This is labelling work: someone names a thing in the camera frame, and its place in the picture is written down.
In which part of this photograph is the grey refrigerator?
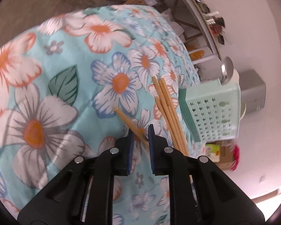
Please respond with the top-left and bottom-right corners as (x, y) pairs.
(239, 69), (266, 116)

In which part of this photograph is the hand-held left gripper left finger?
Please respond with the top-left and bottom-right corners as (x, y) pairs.
(17, 130), (135, 225)

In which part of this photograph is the red object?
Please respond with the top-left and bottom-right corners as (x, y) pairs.
(231, 145), (241, 171)

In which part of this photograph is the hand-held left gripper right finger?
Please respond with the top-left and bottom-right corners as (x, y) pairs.
(148, 124), (265, 225)

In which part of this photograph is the brown cardboard box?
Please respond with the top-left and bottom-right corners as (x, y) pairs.
(217, 141), (235, 169)

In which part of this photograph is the green plastic utensil holder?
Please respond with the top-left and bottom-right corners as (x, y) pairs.
(179, 70), (247, 143)

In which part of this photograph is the floral light blue blanket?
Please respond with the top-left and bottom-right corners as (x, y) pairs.
(0, 5), (202, 225)

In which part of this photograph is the wooden chopsticks bundle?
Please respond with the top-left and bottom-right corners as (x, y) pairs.
(152, 76), (183, 152)

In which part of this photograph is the white side table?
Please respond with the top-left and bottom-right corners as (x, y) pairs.
(103, 0), (225, 62)

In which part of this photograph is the yellow plastic bag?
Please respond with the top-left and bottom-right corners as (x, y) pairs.
(190, 49), (205, 61)

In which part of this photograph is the yellow labelled bag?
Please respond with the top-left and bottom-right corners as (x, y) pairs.
(205, 143), (222, 163)

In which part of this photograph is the metal spoon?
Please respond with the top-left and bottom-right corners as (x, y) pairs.
(220, 56), (235, 85)

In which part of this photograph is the wooden chopstick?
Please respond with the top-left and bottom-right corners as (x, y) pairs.
(155, 98), (179, 147)
(161, 78), (194, 183)
(114, 107), (149, 146)

